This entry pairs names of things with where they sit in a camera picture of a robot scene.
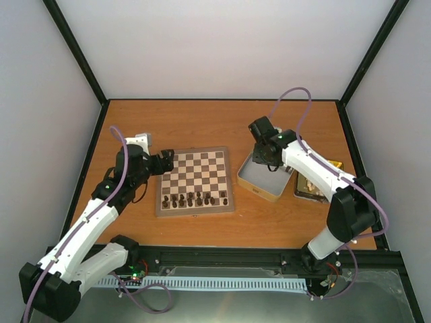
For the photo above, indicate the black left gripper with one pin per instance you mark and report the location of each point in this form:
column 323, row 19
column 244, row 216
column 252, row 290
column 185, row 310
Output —
column 168, row 161

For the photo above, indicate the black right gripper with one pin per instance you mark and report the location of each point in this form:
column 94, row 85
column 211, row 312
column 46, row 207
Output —
column 256, row 158

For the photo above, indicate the silver tin tray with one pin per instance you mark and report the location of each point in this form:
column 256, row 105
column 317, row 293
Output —
column 257, row 179

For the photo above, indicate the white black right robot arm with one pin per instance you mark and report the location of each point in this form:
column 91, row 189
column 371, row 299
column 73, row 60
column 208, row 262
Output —
column 353, row 207

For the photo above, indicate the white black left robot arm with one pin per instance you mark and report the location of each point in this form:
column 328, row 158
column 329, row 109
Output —
column 56, row 284

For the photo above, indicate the white chess pieces pile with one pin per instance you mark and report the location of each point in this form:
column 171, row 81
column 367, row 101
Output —
column 312, row 189

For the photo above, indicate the small electronics board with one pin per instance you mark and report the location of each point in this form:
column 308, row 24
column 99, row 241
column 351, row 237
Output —
column 139, row 271

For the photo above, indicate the wooden chessboard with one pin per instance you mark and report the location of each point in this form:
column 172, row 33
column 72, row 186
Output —
column 197, row 170

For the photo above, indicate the gold tin tray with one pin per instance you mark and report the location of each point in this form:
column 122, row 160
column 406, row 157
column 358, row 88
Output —
column 322, row 178

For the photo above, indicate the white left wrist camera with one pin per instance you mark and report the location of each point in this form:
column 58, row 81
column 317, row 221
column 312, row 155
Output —
column 144, row 140

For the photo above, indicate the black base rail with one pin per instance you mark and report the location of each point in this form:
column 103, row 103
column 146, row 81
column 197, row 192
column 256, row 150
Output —
column 287, row 261

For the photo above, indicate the light blue cable duct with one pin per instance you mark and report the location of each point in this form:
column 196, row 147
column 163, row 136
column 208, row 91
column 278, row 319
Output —
column 222, row 284

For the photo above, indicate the black aluminium frame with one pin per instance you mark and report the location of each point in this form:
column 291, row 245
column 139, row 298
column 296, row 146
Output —
column 177, row 123

